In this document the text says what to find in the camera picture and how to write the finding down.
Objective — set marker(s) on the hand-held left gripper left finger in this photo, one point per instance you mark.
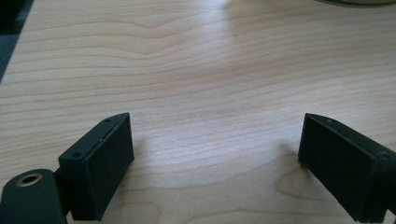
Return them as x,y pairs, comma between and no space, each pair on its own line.
96,174

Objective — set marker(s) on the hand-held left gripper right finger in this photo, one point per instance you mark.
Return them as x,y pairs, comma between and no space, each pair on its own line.
342,168

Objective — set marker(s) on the round dark-rimmed dish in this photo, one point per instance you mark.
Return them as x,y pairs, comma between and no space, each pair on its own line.
358,2

